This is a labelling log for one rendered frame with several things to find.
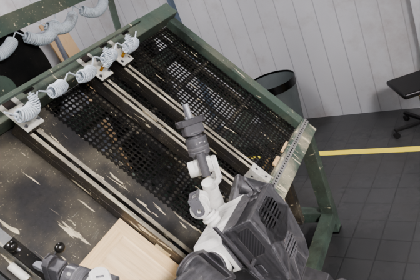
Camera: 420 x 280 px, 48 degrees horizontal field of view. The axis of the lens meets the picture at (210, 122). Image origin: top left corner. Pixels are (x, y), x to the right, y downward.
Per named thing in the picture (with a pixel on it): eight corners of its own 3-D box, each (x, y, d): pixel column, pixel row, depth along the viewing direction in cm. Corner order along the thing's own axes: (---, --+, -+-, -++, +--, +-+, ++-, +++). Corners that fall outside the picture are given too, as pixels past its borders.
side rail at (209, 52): (290, 133, 318) (299, 123, 311) (162, 32, 321) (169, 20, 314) (293, 127, 324) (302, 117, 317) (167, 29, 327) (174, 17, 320)
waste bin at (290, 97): (317, 122, 516) (301, 66, 493) (302, 147, 478) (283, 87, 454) (275, 125, 546) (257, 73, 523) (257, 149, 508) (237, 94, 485)
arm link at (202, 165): (208, 142, 194) (216, 168, 195) (183, 150, 193) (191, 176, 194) (209, 145, 182) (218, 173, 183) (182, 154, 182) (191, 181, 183)
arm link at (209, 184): (214, 151, 192) (222, 178, 198) (192, 157, 191) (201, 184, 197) (217, 159, 186) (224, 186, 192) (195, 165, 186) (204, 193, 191)
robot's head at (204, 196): (218, 204, 165) (201, 186, 164) (217, 215, 155) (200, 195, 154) (204, 216, 166) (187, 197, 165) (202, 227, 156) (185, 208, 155)
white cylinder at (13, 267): (5, 270, 166) (23, 284, 166) (7, 266, 164) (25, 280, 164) (12, 264, 168) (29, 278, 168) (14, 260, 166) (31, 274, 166)
